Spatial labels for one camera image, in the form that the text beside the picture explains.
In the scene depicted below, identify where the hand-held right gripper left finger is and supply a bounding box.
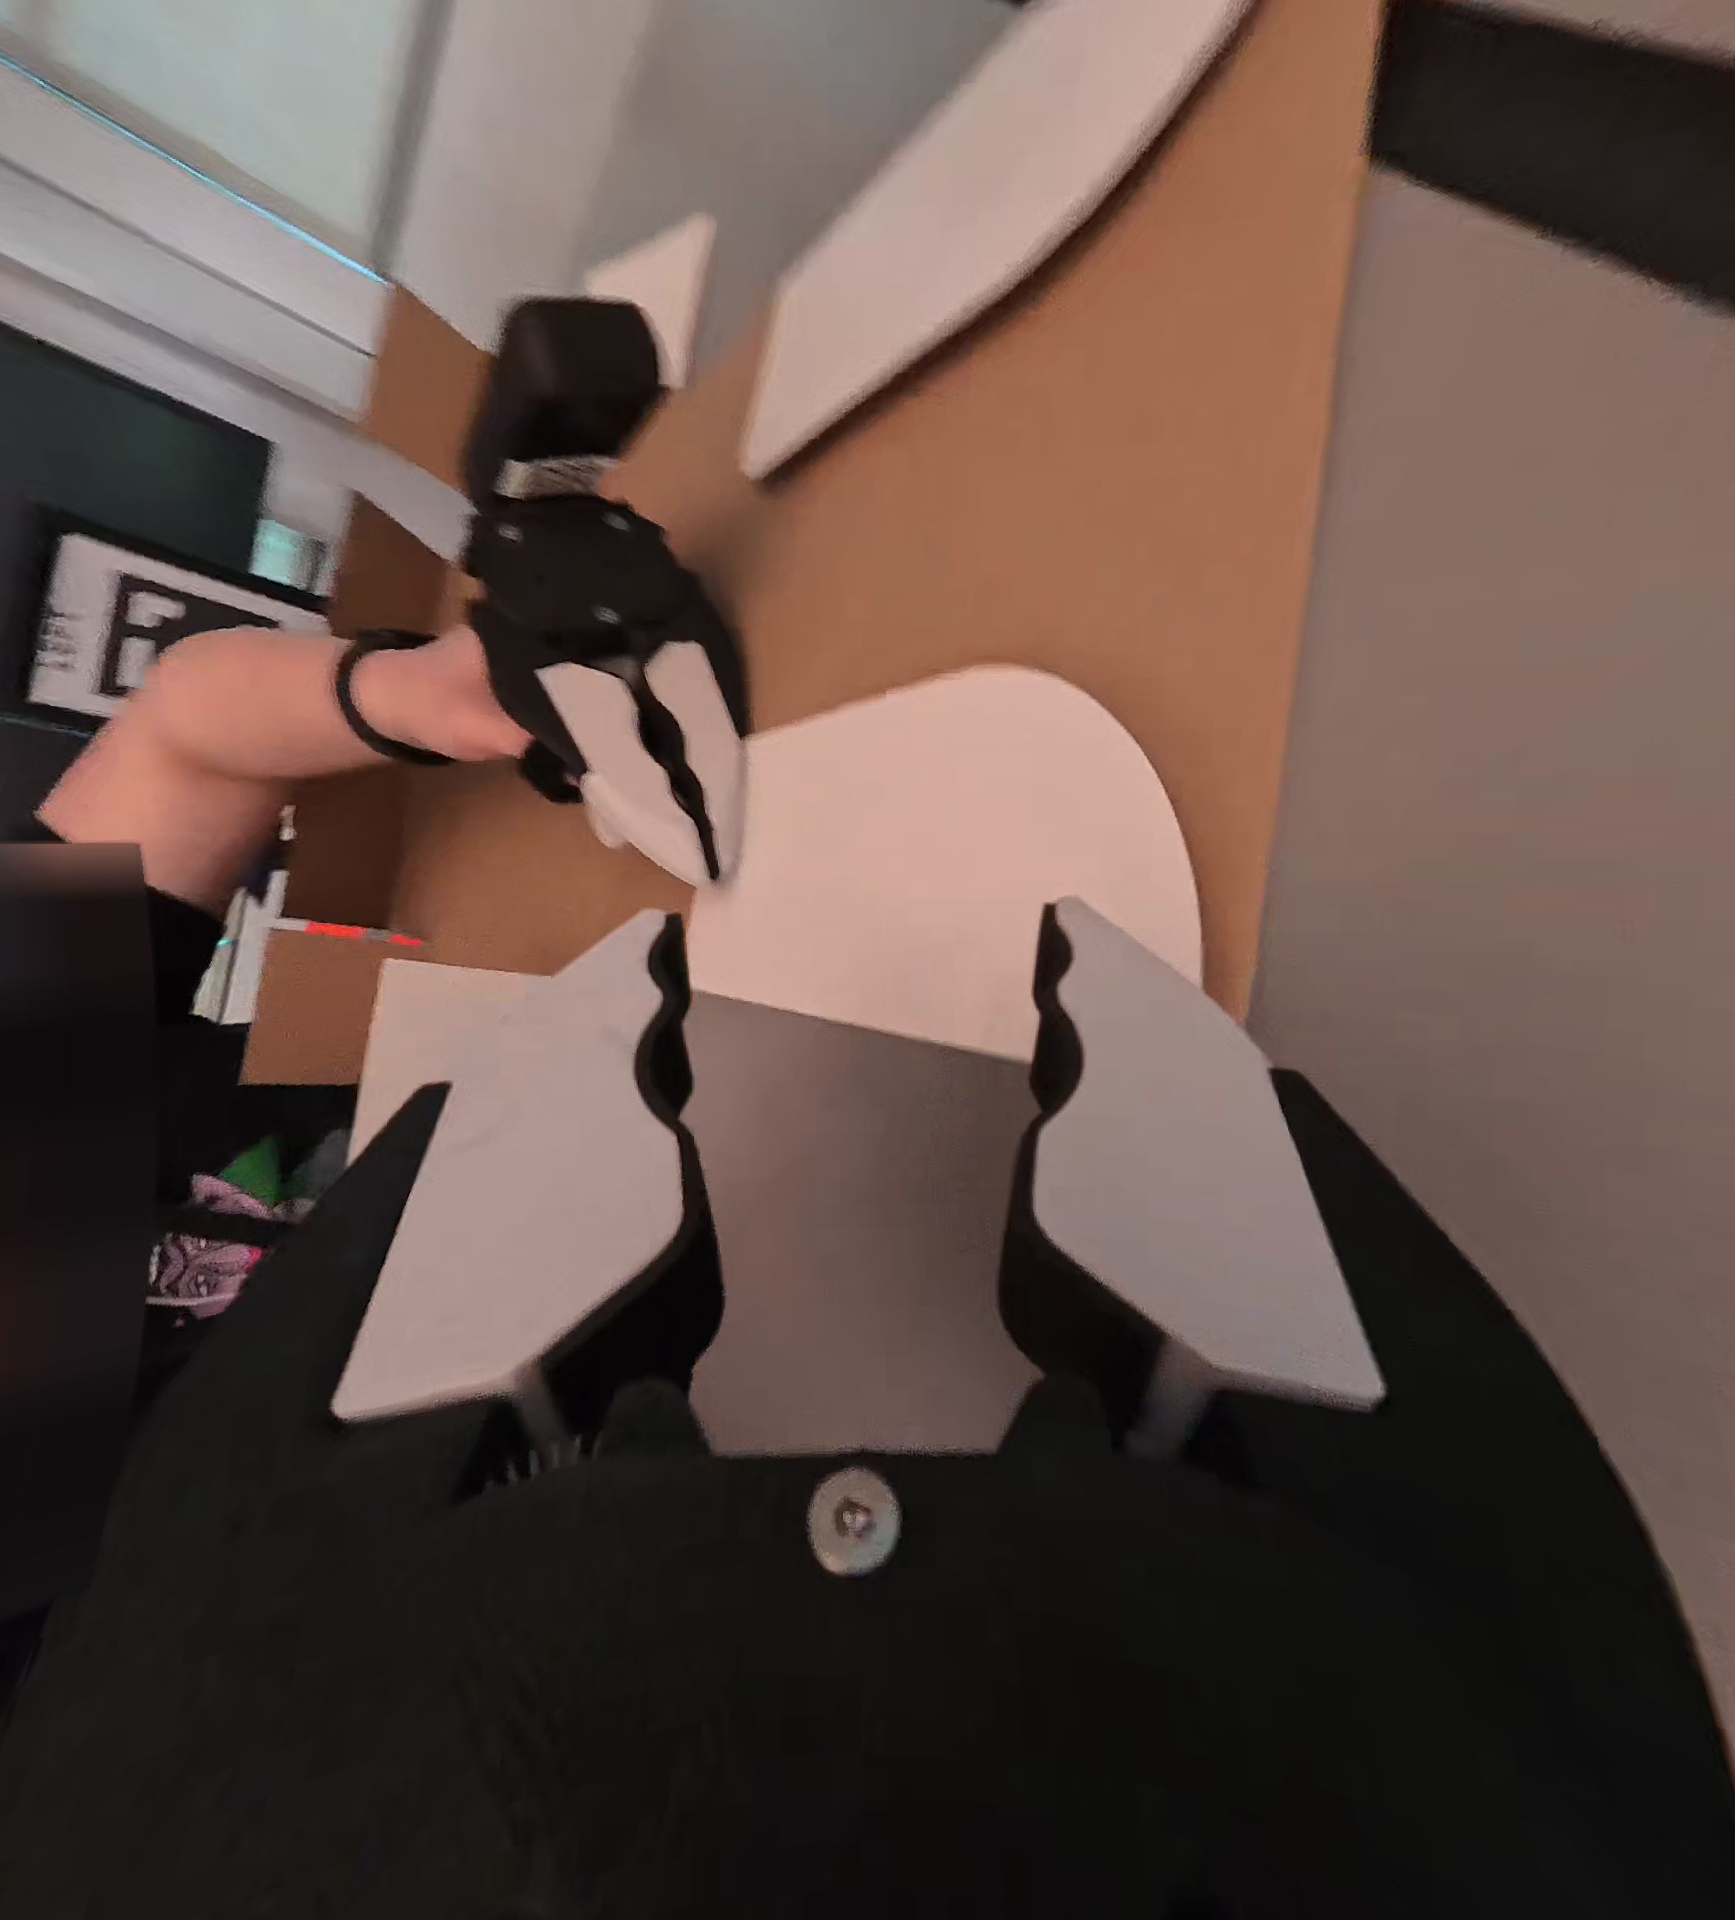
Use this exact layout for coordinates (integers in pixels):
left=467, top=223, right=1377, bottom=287
left=331, top=907, right=725, bottom=1446

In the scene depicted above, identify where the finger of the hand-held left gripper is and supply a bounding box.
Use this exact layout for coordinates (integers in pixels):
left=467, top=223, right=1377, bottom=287
left=533, top=660, right=723, bottom=889
left=639, top=635, right=751, bottom=889

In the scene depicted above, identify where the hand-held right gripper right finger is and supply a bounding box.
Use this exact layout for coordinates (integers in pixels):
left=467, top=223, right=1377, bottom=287
left=999, top=897, right=1387, bottom=1461

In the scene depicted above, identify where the white and brown cardboard box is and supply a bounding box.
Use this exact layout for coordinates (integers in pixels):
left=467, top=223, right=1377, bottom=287
left=237, top=0, right=1385, bottom=1458

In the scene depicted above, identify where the person's left forearm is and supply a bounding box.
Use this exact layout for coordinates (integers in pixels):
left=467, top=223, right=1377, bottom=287
left=33, top=627, right=359, bottom=850

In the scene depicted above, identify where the person's left hand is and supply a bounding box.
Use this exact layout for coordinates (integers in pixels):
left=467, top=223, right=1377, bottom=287
left=311, top=622, right=539, bottom=770

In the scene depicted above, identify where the black and white sign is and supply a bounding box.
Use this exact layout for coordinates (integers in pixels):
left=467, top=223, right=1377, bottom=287
left=23, top=510, right=335, bottom=723

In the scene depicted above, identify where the window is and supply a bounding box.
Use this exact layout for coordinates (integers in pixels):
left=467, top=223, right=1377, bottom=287
left=0, top=0, right=455, bottom=430

